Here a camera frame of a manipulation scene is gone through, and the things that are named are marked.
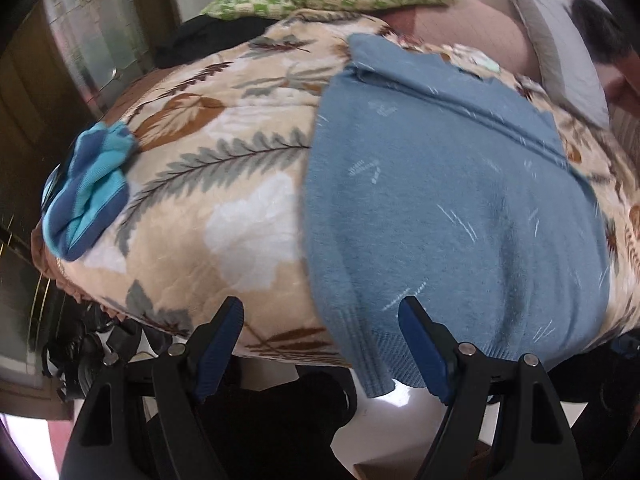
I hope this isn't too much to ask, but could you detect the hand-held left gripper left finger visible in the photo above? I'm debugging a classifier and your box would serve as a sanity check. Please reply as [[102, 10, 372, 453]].
[[59, 296, 246, 480]]

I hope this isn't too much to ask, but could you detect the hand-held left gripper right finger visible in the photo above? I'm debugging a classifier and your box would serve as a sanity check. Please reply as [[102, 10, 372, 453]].
[[397, 296, 586, 480]]

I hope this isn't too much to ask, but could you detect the blue knit sweater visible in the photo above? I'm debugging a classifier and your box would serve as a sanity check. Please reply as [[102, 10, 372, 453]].
[[302, 32, 613, 400]]

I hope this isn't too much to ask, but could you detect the black metal equipment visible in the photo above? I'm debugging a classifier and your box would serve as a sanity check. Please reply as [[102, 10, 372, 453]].
[[42, 305, 166, 403]]

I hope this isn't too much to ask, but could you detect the leaf print blanket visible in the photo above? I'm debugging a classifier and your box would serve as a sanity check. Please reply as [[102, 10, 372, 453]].
[[31, 10, 640, 376]]

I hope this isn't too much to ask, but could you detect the blue striped small garment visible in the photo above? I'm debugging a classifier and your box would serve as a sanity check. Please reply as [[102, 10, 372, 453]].
[[41, 121, 140, 262]]

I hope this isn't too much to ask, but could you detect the black cloth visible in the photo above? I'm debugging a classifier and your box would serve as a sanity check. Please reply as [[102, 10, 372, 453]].
[[152, 12, 281, 68]]

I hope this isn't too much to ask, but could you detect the pink bolster pillow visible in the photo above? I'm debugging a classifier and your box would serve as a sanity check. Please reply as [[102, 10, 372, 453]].
[[385, 0, 543, 83]]

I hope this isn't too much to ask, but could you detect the grey pillow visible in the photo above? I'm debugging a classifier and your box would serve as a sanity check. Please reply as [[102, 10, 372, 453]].
[[492, 0, 612, 130]]

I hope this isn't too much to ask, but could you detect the wooden door with glass pane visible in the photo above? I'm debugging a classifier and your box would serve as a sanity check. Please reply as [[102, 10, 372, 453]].
[[0, 0, 188, 281]]

